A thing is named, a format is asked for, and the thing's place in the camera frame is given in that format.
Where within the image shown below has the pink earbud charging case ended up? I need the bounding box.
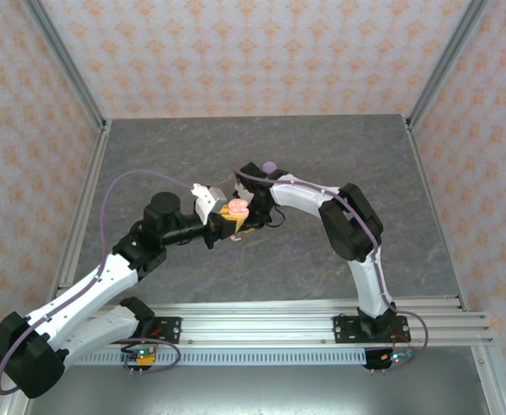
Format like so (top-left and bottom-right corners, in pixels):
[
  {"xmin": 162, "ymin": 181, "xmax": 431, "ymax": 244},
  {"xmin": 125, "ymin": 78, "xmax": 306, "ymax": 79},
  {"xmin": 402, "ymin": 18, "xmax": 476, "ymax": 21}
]
[{"xmin": 228, "ymin": 197, "xmax": 252, "ymax": 220}]

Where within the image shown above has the grey metal base panel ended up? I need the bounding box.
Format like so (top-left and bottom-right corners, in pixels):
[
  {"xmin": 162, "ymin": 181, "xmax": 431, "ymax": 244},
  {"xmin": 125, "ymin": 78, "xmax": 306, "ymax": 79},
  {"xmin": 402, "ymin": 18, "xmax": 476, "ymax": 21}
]
[{"xmin": 22, "ymin": 365, "xmax": 490, "ymax": 415}]

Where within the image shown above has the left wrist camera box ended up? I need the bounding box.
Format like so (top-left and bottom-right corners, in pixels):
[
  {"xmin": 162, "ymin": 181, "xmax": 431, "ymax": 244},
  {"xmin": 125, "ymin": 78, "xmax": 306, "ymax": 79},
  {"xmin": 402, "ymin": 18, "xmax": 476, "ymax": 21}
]
[{"xmin": 190, "ymin": 182, "xmax": 227, "ymax": 220}]

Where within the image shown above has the aluminium table side rail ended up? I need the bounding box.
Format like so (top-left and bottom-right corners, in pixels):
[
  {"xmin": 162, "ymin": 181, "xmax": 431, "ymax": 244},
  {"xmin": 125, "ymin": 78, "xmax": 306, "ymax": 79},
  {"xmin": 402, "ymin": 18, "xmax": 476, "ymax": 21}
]
[
  {"xmin": 403, "ymin": 116, "xmax": 471, "ymax": 313},
  {"xmin": 42, "ymin": 119, "xmax": 114, "ymax": 315}
]

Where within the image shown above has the aluminium mounting rail beam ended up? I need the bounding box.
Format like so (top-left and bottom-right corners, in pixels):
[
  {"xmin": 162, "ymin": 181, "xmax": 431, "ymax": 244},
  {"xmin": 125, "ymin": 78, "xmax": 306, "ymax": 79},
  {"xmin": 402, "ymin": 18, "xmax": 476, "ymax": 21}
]
[{"xmin": 21, "ymin": 301, "xmax": 495, "ymax": 348}]

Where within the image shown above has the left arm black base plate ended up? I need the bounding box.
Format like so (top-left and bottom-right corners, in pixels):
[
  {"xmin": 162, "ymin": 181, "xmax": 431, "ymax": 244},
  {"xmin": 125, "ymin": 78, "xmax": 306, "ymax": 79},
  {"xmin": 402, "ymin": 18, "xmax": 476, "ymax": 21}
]
[{"xmin": 103, "ymin": 316, "xmax": 183, "ymax": 345}]

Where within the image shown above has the slotted grey cable duct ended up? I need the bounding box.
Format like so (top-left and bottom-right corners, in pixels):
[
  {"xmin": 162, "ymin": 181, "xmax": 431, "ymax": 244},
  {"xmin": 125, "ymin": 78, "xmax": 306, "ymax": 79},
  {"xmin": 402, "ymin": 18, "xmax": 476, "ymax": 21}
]
[{"xmin": 64, "ymin": 349, "xmax": 413, "ymax": 367}]

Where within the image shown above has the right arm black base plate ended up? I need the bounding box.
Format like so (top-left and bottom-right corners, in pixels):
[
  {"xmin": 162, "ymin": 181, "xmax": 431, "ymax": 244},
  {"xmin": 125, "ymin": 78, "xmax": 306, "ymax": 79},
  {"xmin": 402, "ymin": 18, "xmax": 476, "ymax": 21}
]
[{"xmin": 332, "ymin": 316, "xmax": 409, "ymax": 346}]

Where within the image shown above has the aluminium frame post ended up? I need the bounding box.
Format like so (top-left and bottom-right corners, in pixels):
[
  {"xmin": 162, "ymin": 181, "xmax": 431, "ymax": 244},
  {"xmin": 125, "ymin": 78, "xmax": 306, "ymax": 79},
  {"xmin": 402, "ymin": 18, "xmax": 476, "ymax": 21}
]
[
  {"xmin": 407, "ymin": 0, "xmax": 491, "ymax": 131},
  {"xmin": 21, "ymin": 0, "xmax": 109, "ymax": 133}
]

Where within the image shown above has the aluminium frame strut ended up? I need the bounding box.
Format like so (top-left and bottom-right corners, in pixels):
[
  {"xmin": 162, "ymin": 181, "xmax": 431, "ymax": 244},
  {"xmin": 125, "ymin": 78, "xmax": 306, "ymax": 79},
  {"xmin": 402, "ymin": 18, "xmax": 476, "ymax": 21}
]
[
  {"xmin": 0, "ymin": 391, "xmax": 33, "ymax": 415},
  {"xmin": 471, "ymin": 345, "xmax": 506, "ymax": 415}
]

